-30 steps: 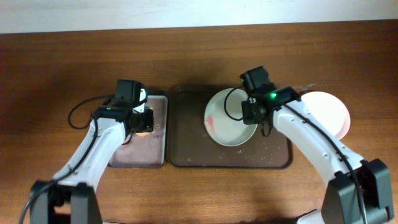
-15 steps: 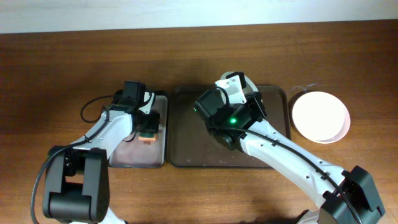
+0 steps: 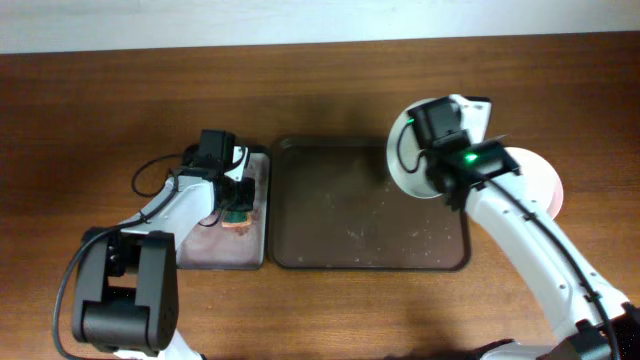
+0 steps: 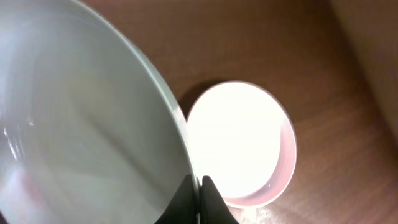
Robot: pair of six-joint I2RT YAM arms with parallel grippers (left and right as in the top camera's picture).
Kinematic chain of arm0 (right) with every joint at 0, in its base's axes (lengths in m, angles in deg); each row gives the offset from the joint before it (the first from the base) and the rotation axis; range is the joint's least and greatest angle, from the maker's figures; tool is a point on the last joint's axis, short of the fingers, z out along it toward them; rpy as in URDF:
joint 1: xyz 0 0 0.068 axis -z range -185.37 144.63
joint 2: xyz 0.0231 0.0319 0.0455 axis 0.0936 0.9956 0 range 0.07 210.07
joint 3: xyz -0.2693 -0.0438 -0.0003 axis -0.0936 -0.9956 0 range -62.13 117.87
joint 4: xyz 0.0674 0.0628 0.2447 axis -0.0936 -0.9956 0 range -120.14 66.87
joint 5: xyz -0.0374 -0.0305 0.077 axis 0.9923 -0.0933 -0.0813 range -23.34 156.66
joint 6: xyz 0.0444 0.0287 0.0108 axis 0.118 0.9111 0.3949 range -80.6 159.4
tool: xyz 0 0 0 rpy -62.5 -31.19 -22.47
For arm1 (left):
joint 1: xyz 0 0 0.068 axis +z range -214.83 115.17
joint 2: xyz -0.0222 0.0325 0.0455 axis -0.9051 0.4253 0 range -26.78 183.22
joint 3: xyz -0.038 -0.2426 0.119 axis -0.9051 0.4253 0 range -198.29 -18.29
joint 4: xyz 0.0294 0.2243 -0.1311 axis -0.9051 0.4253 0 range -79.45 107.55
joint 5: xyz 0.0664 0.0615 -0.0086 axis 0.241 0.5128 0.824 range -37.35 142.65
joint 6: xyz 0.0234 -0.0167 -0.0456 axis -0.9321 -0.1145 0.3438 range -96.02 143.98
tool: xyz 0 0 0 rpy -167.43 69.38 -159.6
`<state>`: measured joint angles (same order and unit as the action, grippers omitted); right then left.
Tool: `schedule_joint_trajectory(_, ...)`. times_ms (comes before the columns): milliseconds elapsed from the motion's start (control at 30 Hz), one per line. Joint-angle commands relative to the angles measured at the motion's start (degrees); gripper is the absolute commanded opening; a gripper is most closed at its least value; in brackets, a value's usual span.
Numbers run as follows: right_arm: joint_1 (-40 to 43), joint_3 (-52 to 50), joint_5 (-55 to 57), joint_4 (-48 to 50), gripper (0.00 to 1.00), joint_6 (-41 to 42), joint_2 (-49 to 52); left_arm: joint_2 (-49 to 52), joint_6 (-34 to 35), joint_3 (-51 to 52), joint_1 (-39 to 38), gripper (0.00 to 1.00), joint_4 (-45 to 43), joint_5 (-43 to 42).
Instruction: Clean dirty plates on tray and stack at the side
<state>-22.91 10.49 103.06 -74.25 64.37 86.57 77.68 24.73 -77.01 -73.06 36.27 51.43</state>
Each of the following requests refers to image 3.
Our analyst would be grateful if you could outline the pale green plate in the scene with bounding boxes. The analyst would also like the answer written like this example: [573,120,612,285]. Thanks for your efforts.
[386,97,481,200]

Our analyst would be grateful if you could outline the green and orange sponge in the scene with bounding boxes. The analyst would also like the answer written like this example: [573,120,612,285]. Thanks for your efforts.
[221,211,252,229]

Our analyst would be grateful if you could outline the white plate front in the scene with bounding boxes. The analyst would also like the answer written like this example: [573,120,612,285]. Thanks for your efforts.
[506,147,564,219]

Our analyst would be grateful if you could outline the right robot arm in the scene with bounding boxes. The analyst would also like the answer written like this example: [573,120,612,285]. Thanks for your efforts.
[402,94,639,359]

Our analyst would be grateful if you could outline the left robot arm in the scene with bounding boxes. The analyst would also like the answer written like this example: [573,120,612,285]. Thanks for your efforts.
[63,130,250,359]

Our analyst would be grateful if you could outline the small black water tray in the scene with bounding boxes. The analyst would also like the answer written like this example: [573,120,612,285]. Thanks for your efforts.
[177,145,271,270]

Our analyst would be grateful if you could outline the large brown serving tray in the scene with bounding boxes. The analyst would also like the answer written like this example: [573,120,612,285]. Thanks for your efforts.
[267,136,471,272]

